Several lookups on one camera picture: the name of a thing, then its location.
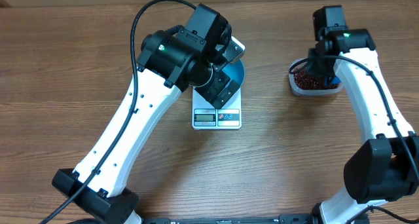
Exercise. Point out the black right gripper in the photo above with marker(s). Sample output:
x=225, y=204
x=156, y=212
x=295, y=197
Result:
x=312, y=66

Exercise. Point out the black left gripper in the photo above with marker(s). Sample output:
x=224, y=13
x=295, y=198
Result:
x=213, y=93

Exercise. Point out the blue plastic measuring scoop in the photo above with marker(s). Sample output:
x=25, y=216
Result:
x=334, y=80

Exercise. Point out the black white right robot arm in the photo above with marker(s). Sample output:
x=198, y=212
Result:
x=385, y=167

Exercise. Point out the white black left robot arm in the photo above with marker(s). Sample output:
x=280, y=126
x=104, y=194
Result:
x=201, y=55

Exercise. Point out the teal metal bowl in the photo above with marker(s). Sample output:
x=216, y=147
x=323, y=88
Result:
x=236, y=71

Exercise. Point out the white digital kitchen scale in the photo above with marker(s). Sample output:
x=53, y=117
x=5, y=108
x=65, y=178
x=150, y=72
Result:
x=206, y=117

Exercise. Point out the red beans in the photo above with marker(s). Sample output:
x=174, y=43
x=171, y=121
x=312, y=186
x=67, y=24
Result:
x=306, y=82

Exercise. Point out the clear plastic bean container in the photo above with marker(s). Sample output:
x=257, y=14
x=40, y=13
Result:
x=300, y=92

